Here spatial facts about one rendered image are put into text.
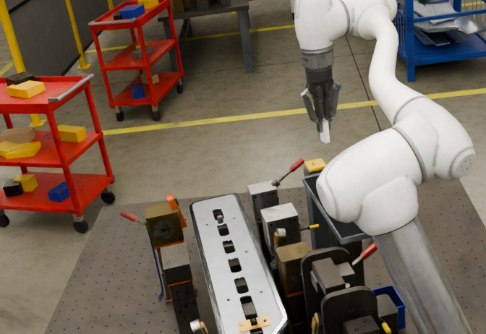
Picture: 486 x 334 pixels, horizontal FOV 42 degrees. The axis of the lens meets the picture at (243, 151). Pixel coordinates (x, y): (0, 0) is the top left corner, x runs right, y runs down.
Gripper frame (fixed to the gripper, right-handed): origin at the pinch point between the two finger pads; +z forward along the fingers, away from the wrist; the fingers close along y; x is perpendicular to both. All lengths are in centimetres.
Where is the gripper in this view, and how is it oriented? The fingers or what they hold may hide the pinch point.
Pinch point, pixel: (324, 131)
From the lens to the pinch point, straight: 187.1
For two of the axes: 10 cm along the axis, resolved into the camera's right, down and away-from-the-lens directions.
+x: 4.2, 3.4, -8.4
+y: -9.0, 3.0, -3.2
